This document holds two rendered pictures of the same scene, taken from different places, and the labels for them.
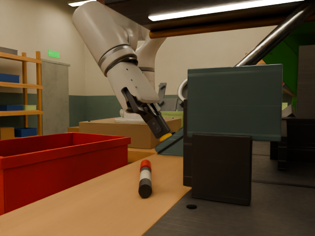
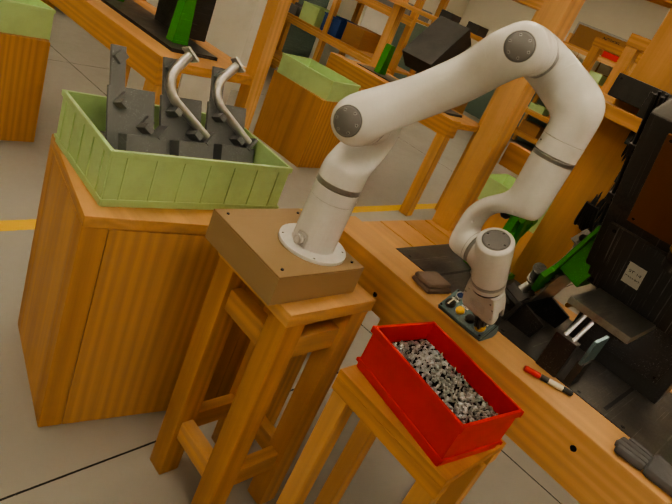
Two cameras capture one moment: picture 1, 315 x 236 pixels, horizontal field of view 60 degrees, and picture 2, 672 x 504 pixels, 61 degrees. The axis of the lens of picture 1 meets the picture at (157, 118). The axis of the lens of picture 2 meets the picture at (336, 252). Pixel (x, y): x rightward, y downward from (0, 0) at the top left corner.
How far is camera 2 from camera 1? 1.66 m
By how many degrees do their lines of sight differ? 77
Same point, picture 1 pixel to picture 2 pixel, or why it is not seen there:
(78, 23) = (504, 262)
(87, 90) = not seen: outside the picture
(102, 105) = not seen: outside the picture
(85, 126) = (287, 281)
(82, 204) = (576, 413)
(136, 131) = (347, 276)
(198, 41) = not seen: outside the picture
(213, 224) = (593, 397)
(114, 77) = (500, 304)
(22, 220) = (592, 431)
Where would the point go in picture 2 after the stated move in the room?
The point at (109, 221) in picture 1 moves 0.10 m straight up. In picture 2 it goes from (592, 414) to (615, 384)
